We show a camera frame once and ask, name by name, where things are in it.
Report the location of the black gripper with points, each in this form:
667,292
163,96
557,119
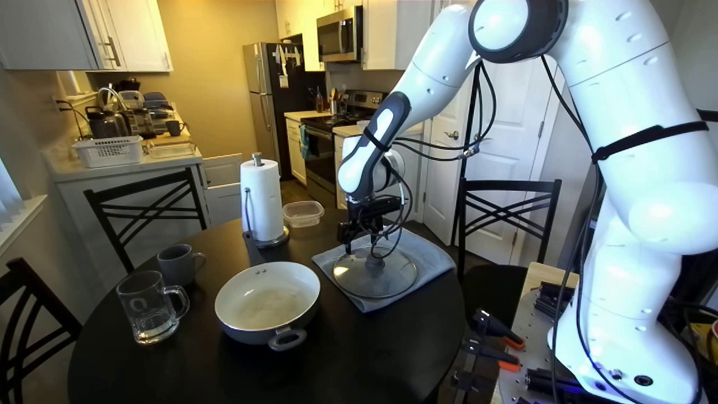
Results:
378,209

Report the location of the glass lid with black knob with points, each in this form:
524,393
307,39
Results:
392,280

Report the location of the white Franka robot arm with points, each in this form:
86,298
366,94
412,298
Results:
658,187

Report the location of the blue towel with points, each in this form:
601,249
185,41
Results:
437,258

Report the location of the white paper towel roll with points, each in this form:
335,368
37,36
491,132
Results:
260,198

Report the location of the metal paper towel holder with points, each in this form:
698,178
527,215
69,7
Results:
257,158

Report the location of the clear plastic food container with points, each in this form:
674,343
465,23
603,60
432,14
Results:
303,214

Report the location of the white panel door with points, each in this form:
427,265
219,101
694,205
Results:
516,148
444,187

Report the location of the black kitchen stove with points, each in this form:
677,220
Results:
320,154

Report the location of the thin black pole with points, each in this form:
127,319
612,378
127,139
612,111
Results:
469,168

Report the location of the black cross-back chair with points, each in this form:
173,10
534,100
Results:
22,298
142,214
493,214

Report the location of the grey pan with white interior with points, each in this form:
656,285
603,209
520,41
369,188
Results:
260,303

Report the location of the black orange-tipped clamp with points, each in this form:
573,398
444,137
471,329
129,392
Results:
493,325
490,354

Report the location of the dark refrigerator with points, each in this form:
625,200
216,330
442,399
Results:
271,96

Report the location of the robot mounting table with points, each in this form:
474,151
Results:
524,329

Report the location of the small black box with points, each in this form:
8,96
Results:
553,298

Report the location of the grey ceramic mug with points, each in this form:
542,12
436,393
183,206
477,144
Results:
177,264

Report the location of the stainless microwave oven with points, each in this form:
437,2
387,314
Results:
336,35

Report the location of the clear glass mug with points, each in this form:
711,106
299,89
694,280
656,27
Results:
149,310

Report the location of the clear plastic storage bin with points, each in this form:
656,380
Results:
108,148

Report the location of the black coffee maker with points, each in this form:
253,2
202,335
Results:
105,124

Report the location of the white kitchen counter unit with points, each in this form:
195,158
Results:
78,192

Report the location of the white upper kitchen cabinet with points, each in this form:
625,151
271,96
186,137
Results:
81,35

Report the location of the black camera stand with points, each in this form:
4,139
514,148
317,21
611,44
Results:
709,114

